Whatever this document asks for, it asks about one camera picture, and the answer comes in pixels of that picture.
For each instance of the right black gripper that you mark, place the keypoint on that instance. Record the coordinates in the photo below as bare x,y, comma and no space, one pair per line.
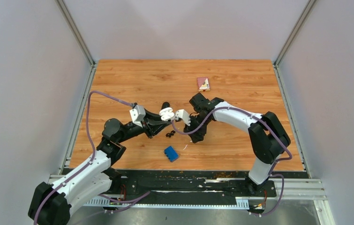
198,135

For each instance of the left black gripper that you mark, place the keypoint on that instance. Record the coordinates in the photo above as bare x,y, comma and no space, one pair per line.
152,128

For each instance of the white earbud charging case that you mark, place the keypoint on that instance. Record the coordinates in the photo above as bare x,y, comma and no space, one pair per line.
167,114

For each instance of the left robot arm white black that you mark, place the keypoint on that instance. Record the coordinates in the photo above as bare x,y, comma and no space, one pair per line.
55,204

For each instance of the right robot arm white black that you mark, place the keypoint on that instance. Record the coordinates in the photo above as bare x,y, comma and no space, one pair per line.
268,137

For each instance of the black earbuds pair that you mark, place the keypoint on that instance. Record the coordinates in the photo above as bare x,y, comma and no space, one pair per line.
170,134

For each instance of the black earbud case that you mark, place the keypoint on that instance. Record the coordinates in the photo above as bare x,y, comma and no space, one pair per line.
165,105

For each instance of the blue toy brick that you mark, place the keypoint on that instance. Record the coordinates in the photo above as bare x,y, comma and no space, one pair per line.
171,154

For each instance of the red white card box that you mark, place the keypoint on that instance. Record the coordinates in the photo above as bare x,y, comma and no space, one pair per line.
203,84

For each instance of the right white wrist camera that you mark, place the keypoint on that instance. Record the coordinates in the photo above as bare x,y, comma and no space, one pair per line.
183,115

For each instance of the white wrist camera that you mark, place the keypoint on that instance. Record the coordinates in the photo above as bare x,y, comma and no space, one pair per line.
137,114
183,115

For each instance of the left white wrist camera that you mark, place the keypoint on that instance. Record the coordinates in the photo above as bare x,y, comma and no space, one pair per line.
137,114

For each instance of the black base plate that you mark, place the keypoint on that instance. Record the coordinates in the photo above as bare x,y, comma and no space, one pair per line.
189,186

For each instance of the slotted white cable duct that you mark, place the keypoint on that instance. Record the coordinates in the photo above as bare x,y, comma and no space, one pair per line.
237,204

